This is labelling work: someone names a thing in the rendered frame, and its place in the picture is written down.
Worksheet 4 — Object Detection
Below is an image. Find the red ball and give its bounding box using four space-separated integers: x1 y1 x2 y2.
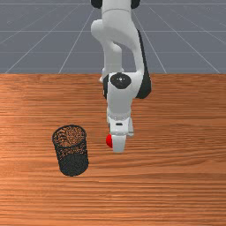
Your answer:
105 133 114 149

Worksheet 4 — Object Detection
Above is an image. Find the dark mesh basket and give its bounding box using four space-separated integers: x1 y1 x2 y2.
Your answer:
51 124 90 177

